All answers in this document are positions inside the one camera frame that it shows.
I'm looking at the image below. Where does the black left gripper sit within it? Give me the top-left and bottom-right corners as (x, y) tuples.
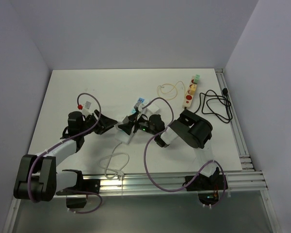
(80, 110), (117, 136)

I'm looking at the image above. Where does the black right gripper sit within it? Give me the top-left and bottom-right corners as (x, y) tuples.
(119, 111), (158, 135)

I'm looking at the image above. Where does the white multicolour power strip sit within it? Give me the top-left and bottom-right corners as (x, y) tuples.
(115, 97), (149, 145)

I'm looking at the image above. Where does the white charger block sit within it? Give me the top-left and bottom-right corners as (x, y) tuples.
(146, 103), (160, 114)

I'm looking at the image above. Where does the beige red power strip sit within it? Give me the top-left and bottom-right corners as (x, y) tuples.
(182, 76), (199, 109)

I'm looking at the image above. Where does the yellow usb charger plug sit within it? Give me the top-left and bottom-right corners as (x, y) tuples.
(189, 84), (197, 95)

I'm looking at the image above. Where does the green usb charger plug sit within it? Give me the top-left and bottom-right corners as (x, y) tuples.
(194, 74), (200, 84)

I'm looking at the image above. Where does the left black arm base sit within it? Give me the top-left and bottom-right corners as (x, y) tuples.
(56, 179), (102, 214)

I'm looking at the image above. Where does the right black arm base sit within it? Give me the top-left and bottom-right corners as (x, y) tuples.
(182, 167), (228, 208)

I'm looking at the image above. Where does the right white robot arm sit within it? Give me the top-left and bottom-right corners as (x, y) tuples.
(118, 110), (218, 189)

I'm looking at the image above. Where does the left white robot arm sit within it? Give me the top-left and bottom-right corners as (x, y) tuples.
(13, 110), (117, 203)

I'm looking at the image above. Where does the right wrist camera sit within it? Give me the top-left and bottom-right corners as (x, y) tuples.
(133, 99), (146, 112)

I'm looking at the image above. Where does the black power cord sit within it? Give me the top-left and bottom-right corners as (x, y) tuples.
(191, 87), (233, 124)

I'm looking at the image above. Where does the aluminium right rail frame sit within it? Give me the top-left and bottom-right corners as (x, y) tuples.
(214, 68), (265, 175)

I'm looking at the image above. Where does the aluminium rail frame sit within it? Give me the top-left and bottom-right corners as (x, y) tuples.
(214, 68), (265, 175)
(3, 171), (282, 233)

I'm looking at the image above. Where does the aluminium front rail frame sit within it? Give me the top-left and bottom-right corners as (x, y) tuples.
(3, 171), (282, 233)

